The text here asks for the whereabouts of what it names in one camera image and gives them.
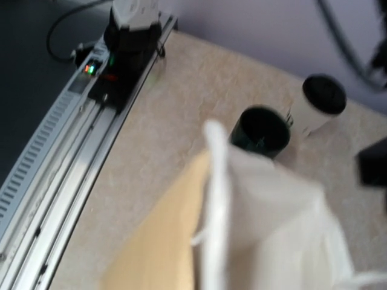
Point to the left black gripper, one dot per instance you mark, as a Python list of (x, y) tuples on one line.
[(371, 164)]

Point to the brown paper bag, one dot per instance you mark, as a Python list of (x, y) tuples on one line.
[(237, 220)]

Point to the aluminium front rail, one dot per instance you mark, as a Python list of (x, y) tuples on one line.
[(46, 190)]

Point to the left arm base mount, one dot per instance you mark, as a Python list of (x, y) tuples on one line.
[(121, 69)]

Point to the white paper cup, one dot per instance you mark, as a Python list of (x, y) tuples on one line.
[(307, 118)]

